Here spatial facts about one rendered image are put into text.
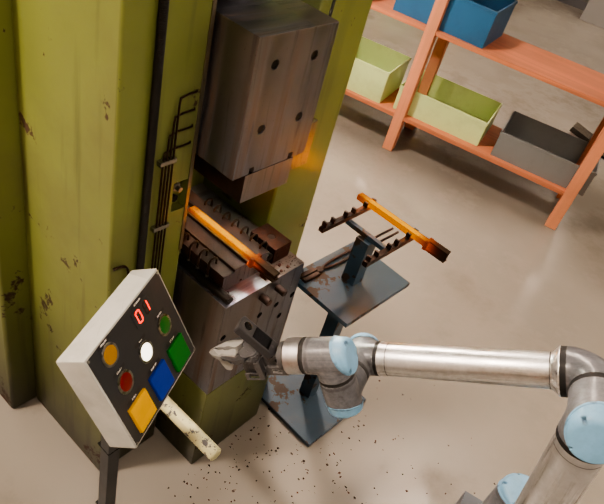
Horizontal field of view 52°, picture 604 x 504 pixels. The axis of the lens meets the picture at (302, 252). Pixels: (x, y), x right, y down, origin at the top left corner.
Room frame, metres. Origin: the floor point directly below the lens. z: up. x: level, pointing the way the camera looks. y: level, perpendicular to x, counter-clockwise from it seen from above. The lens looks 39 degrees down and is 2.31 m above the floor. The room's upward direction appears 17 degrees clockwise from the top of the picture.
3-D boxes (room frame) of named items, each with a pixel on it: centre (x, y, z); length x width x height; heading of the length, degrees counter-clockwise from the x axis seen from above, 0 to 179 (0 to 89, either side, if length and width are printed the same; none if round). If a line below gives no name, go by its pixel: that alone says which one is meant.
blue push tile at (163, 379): (0.96, 0.25, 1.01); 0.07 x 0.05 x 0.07; 174
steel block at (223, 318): (1.66, 0.32, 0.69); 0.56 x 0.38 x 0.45; 59
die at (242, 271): (1.61, 0.34, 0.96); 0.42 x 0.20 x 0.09; 59
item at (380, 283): (1.87, -0.22, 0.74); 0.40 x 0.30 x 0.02; 147
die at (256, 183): (1.61, 0.34, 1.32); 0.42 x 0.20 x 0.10; 59
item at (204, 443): (1.16, 0.26, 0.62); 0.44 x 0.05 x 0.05; 59
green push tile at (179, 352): (1.06, 0.24, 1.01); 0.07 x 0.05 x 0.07; 174
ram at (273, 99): (1.64, 0.31, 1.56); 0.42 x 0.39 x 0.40; 59
